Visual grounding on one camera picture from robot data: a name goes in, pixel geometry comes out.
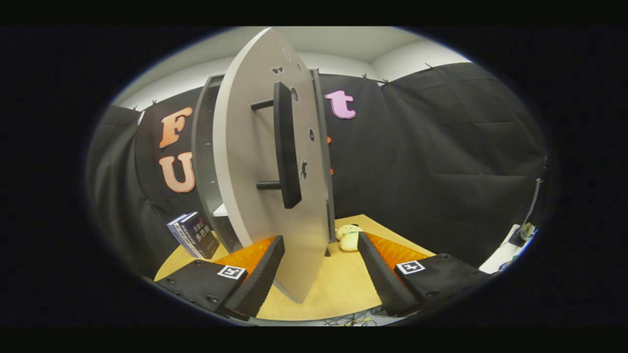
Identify dark grey cabinet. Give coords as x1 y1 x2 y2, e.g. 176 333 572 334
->
191 69 337 253

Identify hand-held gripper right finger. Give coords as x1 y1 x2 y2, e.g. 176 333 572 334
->
357 232 494 317

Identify black cable tangle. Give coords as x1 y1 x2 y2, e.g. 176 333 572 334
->
324 314 378 327

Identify blue white book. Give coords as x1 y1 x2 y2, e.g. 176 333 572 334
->
167 214 199 259

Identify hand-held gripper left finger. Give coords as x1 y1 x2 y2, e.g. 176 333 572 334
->
156 235 286 320

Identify black door handle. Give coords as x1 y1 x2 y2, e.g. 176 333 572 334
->
250 81 302 209

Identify black backdrop cloth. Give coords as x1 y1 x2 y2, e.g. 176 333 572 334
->
86 61 548 277

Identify white side table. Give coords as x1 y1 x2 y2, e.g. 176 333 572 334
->
478 225 538 274

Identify light grey cabinet door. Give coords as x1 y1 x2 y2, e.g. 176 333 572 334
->
212 27 330 304

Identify dark navy book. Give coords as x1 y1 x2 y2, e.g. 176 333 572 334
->
179 212 220 259

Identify black desk stand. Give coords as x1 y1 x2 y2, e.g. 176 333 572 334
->
508 179 545 247

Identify yellow plush toy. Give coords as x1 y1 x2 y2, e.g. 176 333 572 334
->
335 224 365 252

